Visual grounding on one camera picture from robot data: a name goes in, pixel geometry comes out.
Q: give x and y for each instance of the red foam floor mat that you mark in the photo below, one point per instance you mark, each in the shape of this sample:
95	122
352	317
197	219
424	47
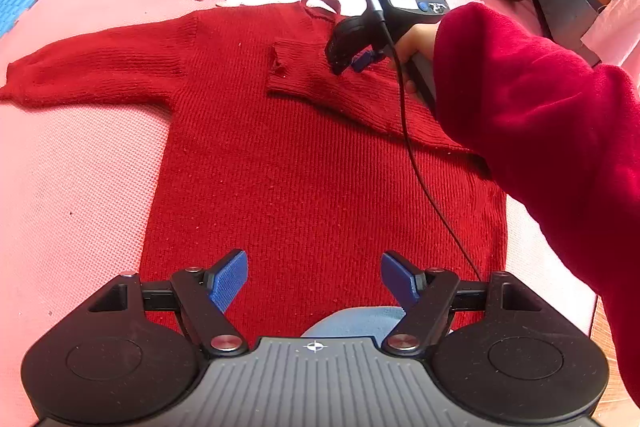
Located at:
75	207

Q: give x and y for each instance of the person's right forearm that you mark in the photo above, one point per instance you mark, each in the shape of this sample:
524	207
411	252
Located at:
540	117

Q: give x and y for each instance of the person's right hand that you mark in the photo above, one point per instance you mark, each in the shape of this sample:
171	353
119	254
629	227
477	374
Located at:
420	42

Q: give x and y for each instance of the person's light blue trouser leg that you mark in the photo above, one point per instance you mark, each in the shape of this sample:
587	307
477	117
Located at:
350	322

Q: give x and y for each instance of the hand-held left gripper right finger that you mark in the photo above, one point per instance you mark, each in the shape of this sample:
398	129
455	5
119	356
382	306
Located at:
400	281

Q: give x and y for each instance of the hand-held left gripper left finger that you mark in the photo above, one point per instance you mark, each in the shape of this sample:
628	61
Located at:
230	279

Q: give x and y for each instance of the red knit sweater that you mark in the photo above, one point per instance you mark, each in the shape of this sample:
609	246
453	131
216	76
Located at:
300	167

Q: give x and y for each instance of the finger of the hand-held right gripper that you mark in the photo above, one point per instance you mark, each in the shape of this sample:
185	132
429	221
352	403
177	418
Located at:
340	63
362	62

